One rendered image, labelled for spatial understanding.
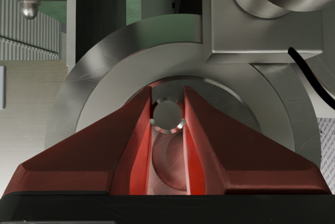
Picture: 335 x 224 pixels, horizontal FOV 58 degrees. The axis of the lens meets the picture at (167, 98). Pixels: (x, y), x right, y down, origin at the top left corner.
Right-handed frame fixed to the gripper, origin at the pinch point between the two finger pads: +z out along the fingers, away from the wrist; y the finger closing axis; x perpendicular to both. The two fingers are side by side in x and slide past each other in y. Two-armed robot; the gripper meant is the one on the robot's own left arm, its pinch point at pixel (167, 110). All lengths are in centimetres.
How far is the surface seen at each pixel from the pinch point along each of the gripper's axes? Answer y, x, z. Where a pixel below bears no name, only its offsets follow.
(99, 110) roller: 3.5, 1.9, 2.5
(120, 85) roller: 2.4, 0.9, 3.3
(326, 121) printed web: -18.3, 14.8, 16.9
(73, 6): 5.3, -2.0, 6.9
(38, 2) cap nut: 20.9, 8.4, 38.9
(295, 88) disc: -6.9, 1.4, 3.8
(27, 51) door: 156, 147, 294
